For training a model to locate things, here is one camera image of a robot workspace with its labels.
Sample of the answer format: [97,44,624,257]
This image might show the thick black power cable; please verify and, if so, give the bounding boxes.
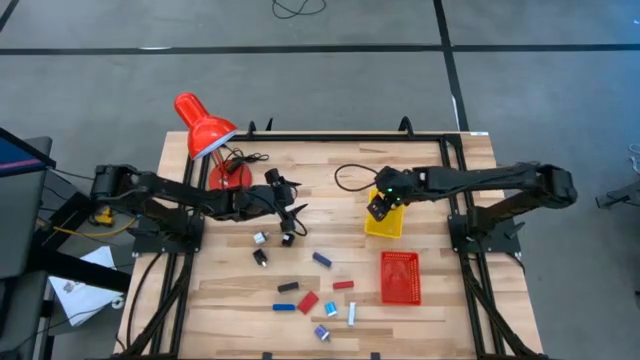
[124,252,166,351]

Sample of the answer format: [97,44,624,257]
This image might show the monitor with blue screen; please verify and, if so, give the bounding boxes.
[0,127,57,179]

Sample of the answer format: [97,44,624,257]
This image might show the black beam stand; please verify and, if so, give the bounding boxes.
[27,192,132,294]

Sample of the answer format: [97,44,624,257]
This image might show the yellow cable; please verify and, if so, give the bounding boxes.
[52,217,137,239]

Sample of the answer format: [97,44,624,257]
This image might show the black lamp cable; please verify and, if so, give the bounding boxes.
[222,144,270,176]

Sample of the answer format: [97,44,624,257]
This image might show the red plastic basket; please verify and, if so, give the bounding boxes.
[380,250,422,306]

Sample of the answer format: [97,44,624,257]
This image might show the red desk lamp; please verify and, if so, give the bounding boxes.
[173,92,255,201]

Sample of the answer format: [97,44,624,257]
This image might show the wide red flash drive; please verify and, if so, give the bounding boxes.
[296,291,320,315]

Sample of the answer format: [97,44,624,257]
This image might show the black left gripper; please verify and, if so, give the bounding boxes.
[234,168,309,234]

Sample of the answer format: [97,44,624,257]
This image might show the black looped floor cable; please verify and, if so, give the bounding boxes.
[271,0,328,20]

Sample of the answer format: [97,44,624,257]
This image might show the white paper sheet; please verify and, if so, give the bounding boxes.
[48,245,124,327]

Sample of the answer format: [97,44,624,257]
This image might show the grey cabinet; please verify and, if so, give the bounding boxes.
[0,135,54,360]

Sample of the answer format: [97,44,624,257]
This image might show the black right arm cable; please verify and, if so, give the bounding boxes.
[333,163,381,194]

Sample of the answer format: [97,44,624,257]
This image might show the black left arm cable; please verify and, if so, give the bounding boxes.
[285,209,309,238]

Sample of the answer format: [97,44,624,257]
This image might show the yellow plastic basket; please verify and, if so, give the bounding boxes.
[363,188,406,240]

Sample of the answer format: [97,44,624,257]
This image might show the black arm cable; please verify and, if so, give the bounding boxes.
[285,209,309,238]
[333,163,381,194]

